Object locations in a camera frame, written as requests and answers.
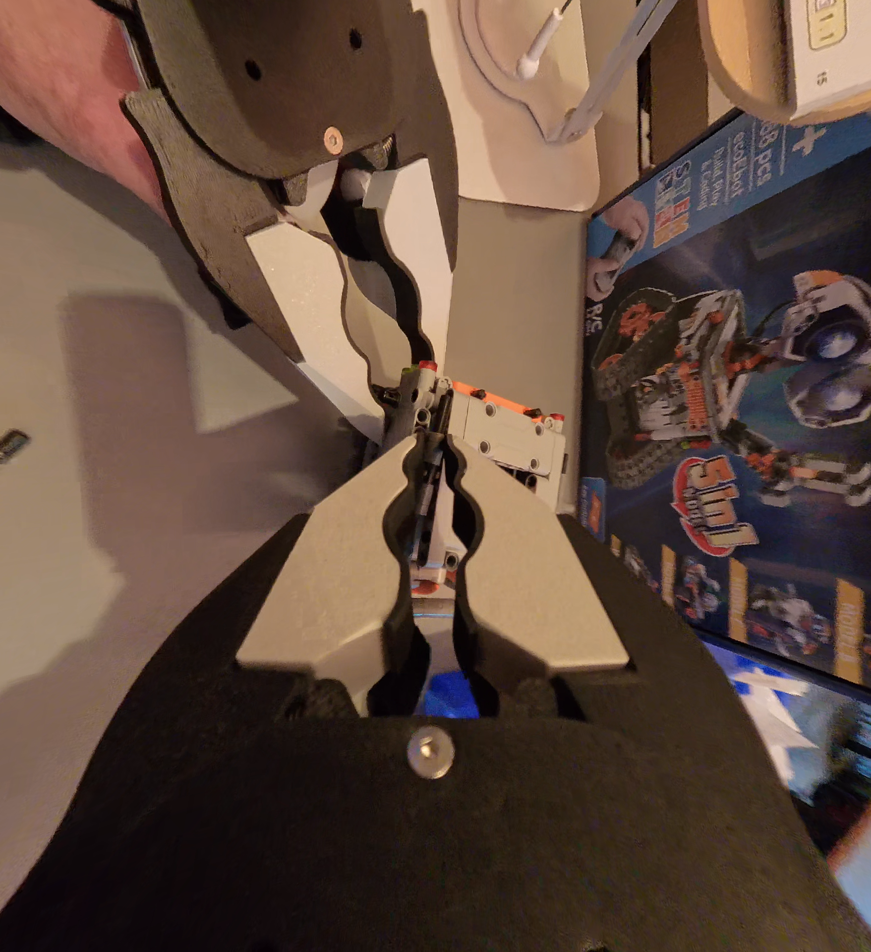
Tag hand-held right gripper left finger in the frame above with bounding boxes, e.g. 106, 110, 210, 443
238, 439, 424, 697

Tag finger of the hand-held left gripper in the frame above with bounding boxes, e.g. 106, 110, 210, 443
242, 206, 409, 435
349, 149, 459, 373

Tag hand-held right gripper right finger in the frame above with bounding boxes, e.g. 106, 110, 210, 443
443, 436, 630, 703

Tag grey toy brick model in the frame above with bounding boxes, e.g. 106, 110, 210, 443
364, 362, 573, 593

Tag person's left hand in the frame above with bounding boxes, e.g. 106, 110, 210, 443
0, 0, 164, 205

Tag white stand base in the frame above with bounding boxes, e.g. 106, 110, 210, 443
410, 0, 677, 212

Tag clear plastic bags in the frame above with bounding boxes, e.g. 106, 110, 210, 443
703, 637, 871, 812

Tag robot kit box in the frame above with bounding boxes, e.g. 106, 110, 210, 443
579, 102, 871, 708

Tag brown cardboard box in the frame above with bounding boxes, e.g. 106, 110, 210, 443
641, 0, 711, 172

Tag white electronic device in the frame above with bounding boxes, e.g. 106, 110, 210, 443
782, 0, 871, 93

